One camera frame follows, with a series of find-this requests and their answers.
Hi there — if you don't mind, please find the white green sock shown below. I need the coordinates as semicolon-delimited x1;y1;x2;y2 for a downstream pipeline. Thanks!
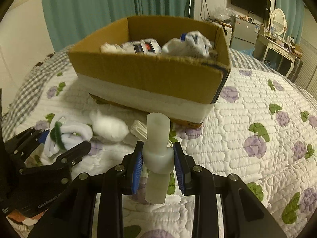
44;113;93;157

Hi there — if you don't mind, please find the white cotton ball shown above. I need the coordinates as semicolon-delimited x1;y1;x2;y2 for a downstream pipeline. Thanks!
90;111;130;142

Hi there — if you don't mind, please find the grey checkered bed sheet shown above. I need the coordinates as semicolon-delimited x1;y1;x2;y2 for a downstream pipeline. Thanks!
1;45;73;141

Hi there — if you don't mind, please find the floral white quilt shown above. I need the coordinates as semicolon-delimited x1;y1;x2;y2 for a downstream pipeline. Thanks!
15;67;316;237

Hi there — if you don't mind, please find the large green curtain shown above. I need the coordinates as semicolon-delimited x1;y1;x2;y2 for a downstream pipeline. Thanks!
42;0;189;52

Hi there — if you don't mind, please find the patterned tissue pack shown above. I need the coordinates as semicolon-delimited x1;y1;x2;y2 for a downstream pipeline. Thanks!
100;38;161;55

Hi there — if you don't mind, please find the brown cardboard box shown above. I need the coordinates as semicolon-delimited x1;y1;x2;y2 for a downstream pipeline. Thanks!
68;16;232;128

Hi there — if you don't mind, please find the white dressing table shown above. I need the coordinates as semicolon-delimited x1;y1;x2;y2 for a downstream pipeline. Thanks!
253;34;300;77

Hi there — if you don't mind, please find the grey white cloth bundle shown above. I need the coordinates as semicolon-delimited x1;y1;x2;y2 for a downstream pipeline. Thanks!
161;31;214;58

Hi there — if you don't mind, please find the grey mini fridge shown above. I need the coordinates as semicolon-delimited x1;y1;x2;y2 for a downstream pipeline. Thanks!
230;17;258;51

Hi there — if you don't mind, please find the white hard suitcase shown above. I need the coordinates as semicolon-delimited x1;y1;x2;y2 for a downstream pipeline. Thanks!
219;23;233;47

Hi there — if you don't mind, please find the oval vanity mirror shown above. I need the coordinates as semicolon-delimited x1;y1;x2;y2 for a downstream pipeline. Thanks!
269;8;287;35

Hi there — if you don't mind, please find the clear plastic bag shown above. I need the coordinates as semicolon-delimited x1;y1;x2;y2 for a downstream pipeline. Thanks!
213;7;235;22

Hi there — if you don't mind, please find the white flat mop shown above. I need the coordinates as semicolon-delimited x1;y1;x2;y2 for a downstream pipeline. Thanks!
187;0;195;18

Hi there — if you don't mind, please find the green window curtain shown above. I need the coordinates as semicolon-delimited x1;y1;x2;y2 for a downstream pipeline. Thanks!
275;0;304;44

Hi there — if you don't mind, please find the black wall television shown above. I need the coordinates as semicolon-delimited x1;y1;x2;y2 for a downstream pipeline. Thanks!
231;0;271;20

